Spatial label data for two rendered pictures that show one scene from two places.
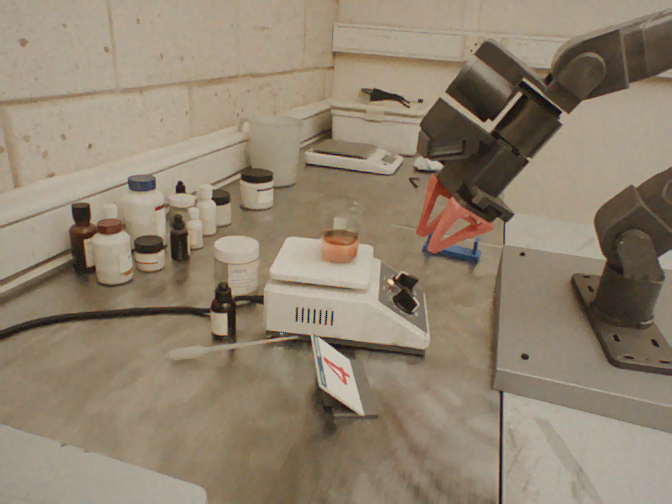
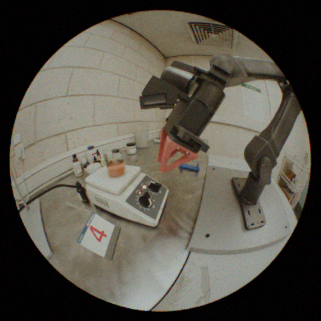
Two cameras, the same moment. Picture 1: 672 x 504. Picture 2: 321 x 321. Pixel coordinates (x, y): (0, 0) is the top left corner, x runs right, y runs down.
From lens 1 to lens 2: 45 cm
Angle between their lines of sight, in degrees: 10
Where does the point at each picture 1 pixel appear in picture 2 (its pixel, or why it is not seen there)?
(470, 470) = (146, 295)
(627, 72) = (242, 69)
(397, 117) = not seen: hidden behind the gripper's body
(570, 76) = (218, 62)
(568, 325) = (231, 207)
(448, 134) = (150, 88)
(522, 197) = (213, 151)
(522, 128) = (204, 92)
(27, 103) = (71, 131)
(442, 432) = (141, 276)
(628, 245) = (264, 166)
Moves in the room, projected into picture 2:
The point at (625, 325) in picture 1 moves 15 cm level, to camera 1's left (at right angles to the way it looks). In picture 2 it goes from (251, 204) to (198, 209)
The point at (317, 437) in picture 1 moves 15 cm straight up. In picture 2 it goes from (83, 256) to (30, 204)
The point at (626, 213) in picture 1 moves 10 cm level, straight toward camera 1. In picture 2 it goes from (262, 147) to (283, 164)
